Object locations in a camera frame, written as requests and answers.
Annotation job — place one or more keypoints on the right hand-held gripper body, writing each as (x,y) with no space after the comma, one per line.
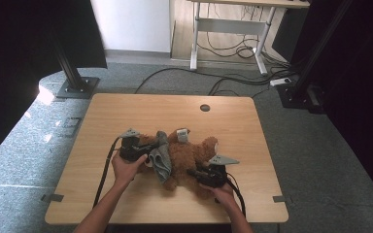
(215,178)

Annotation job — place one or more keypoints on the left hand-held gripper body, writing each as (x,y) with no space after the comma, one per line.
(130,150)

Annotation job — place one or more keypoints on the grey cloth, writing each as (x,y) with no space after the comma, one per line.
(162,161)

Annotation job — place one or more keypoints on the brown teddy bear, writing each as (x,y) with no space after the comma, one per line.
(184,155)

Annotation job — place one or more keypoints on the person's right hand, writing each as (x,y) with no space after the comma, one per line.
(225,195)

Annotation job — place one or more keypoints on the person's left hand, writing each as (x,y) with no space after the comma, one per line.
(126,171)

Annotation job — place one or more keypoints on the grey floor socket plate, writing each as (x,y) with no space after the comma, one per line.
(69,126)

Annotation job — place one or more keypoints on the black metal stand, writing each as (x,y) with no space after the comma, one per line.
(74,81)
(299,87)

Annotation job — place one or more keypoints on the white power strip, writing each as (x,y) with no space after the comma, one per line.
(280,82)

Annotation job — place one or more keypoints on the black curtain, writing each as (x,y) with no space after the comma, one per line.
(362,81)
(19,64)

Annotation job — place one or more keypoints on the white desk frame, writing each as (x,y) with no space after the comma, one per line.
(230,26)

